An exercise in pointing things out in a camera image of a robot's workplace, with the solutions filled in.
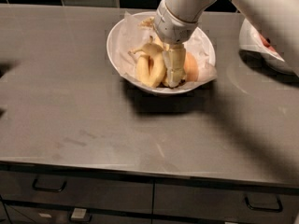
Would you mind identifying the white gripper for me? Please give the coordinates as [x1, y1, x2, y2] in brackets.
[153, 0, 197, 87]

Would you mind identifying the yellow banana bunch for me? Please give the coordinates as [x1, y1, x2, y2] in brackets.
[128, 35, 188, 89]

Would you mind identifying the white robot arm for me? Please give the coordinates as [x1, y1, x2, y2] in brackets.
[154, 0, 299, 76]

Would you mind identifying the orange-pink banana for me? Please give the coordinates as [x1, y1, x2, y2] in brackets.
[184, 52, 198, 81]

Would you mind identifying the white bowl with bananas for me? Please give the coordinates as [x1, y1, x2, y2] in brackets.
[107, 11, 217, 96]

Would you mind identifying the white bowl with strawberries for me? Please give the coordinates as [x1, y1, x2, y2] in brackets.
[239, 19, 294, 75]

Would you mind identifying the white paper liner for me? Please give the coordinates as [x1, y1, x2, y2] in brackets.
[107, 12, 217, 94]

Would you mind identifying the red strawberries pile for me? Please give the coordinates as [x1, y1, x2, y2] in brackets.
[260, 35, 275, 52]

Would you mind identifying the left grey drawer front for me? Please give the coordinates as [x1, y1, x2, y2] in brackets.
[0, 171, 153, 214]

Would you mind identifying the grey drawer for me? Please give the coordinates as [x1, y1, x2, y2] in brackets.
[153, 184, 299, 224]
[0, 171, 153, 214]

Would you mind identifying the right grey drawer front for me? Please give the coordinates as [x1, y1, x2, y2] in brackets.
[153, 184, 299, 224]

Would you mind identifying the right drawer black handle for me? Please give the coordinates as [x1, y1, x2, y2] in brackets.
[244, 193, 284, 213]

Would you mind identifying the drawer black handle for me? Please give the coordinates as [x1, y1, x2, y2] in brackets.
[32, 175, 67, 193]
[244, 193, 284, 213]

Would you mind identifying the lower drawer handle with label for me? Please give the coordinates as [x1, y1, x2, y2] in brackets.
[69, 208, 92, 224]

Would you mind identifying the left drawer black handle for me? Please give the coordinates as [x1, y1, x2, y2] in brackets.
[32, 175, 67, 193]

